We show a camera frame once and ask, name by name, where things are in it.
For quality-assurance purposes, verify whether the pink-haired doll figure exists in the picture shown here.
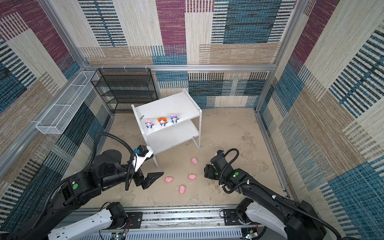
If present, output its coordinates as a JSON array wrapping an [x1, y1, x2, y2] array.
[[145, 119, 153, 129]]

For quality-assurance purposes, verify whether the orange-haired doll figure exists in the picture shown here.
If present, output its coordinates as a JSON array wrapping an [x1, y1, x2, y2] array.
[[158, 117, 168, 127]]

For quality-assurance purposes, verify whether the purple penguin toy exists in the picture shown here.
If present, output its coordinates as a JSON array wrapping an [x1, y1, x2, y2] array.
[[171, 114, 179, 124]]

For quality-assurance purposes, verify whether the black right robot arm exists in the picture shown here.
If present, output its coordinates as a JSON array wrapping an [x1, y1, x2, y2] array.
[[204, 148, 343, 240]]

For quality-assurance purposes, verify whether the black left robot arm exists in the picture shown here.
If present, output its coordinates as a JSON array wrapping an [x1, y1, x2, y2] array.
[[1, 132, 163, 240]]

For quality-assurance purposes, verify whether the white two-tier shelf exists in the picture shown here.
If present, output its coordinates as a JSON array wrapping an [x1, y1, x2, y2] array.
[[132, 89, 203, 168]]

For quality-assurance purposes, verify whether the pink pig toy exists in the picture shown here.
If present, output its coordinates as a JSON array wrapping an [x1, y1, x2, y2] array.
[[179, 185, 186, 194], [191, 158, 199, 165], [164, 177, 174, 184], [188, 174, 197, 181]]

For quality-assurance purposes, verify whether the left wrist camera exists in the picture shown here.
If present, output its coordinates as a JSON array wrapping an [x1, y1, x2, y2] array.
[[132, 145, 154, 172]]

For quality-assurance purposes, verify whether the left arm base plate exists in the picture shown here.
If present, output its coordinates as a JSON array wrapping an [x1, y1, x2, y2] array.
[[121, 212, 144, 230]]

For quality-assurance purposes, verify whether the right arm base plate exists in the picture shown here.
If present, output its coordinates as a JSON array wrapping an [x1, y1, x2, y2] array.
[[219, 209, 258, 226]]

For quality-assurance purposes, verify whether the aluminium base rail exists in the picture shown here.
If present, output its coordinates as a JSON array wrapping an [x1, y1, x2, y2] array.
[[53, 205, 316, 240]]

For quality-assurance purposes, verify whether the black wire mesh shelf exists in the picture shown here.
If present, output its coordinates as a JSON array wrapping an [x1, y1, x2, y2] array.
[[91, 68, 159, 114]]

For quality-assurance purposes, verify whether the white wire wall basket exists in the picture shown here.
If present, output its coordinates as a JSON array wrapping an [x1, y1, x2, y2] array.
[[36, 71, 95, 135]]

